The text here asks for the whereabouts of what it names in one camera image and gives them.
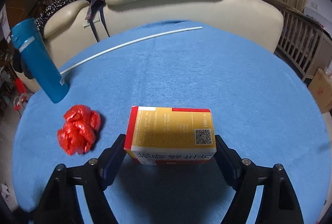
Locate red plastic bag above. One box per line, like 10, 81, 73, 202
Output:
57, 104, 101, 156

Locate yellow red cardboard box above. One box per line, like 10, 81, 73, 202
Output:
124, 106, 217, 165

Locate red plastic stool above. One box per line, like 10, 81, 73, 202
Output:
13, 78, 33, 117

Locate brown cardboard box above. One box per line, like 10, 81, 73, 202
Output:
308, 69, 332, 113

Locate white thin rod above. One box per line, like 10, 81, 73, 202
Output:
60, 26, 203, 75

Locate wooden baby crib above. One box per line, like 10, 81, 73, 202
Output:
263, 0, 331, 81

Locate teal thermos bottle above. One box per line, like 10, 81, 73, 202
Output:
11, 19, 69, 103

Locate dark clothes on sofa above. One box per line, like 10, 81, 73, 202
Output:
11, 0, 111, 79

